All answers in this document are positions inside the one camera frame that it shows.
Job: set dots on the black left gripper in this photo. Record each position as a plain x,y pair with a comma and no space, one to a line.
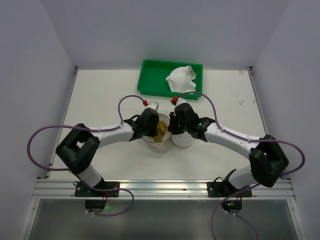
152,127

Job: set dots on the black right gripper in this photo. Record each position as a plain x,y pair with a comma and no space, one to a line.
175,128

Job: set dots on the yellow bra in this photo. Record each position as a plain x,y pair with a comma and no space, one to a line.
160,132

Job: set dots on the white bra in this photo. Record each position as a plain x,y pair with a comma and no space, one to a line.
180,80

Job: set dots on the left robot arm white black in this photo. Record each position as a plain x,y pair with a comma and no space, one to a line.
79,147

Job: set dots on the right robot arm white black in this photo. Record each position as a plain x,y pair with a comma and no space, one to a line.
267,161

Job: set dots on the green plastic tray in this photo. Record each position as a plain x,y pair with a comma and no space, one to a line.
152,79

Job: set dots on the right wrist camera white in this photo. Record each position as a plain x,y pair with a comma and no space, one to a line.
176,101

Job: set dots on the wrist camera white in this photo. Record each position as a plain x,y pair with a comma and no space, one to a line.
153,106
176,101

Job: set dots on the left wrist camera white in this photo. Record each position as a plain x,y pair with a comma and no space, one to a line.
153,106

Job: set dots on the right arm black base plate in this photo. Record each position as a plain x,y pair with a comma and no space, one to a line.
220,189

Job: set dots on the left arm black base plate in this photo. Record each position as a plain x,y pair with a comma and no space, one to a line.
102,189

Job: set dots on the aluminium rail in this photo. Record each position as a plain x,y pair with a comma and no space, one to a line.
160,190

